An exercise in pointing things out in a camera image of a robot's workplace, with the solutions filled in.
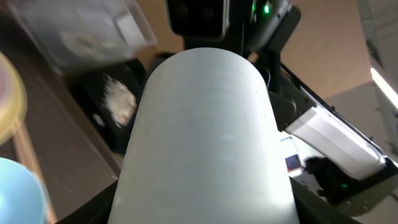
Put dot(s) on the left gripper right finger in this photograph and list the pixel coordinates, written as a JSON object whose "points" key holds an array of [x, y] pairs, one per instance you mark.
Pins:
{"points": [[313, 210]]}

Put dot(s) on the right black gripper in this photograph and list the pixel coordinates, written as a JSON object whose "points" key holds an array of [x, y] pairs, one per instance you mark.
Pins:
{"points": [[261, 27]]}

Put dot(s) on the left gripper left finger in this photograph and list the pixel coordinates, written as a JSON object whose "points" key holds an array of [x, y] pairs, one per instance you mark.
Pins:
{"points": [[95, 211]]}

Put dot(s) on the light blue bowl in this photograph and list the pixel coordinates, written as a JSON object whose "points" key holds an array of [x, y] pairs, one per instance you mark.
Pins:
{"points": [[22, 196]]}

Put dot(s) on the pink white bowl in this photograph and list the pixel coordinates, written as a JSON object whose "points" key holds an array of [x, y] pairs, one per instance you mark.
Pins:
{"points": [[205, 147]]}

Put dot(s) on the yellow round plate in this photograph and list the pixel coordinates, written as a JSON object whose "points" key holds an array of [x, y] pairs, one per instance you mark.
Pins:
{"points": [[13, 100]]}

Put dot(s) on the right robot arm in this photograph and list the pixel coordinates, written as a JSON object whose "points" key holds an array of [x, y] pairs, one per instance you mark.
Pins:
{"points": [[349, 162]]}

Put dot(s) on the dark brown serving tray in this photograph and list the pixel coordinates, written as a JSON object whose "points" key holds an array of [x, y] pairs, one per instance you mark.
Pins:
{"points": [[75, 167]]}

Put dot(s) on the food scraps pile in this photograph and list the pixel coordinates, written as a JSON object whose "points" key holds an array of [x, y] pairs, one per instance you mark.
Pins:
{"points": [[119, 101]]}

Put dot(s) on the black rectangular tray bin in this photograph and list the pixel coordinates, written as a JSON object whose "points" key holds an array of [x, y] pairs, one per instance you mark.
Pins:
{"points": [[88, 91]]}

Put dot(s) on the clear plastic bin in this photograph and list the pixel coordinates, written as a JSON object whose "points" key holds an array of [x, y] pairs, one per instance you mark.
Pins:
{"points": [[76, 35]]}

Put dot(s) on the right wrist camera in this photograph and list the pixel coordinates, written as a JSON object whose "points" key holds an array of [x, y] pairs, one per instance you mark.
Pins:
{"points": [[204, 19]]}

